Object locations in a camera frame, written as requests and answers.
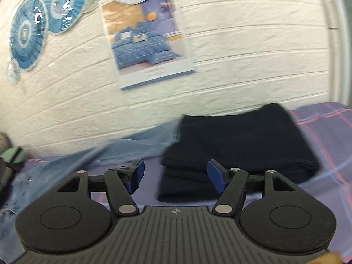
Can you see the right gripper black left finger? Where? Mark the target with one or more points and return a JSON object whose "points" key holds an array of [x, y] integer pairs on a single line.
{"points": [[74, 195]]}

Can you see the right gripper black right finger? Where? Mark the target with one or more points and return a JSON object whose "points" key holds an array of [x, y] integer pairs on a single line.
{"points": [[234, 184]]}

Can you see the light blue denim jeans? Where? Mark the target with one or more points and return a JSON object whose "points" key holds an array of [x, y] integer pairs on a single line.
{"points": [[33, 183]]}

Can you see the folded black garment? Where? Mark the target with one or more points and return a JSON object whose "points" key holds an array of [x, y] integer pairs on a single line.
{"points": [[255, 141]]}

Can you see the stack of folded clothes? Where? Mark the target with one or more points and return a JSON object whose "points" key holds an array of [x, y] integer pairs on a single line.
{"points": [[12, 161]]}

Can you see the bedding advertisement poster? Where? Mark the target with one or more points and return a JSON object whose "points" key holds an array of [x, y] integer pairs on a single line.
{"points": [[147, 42]]}

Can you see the small clear patterned fan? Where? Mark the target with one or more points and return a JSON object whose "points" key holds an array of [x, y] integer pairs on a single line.
{"points": [[13, 72]]}

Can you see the large blue paper fan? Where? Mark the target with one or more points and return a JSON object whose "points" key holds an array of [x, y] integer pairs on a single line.
{"points": [[28, 33]]}

